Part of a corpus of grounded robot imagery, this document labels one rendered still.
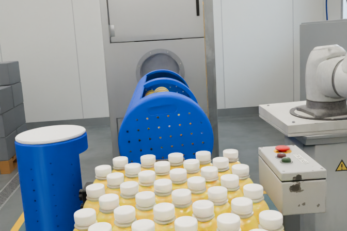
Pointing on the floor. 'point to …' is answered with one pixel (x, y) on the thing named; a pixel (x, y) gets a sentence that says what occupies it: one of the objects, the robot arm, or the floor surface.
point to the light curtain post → (212, 109)
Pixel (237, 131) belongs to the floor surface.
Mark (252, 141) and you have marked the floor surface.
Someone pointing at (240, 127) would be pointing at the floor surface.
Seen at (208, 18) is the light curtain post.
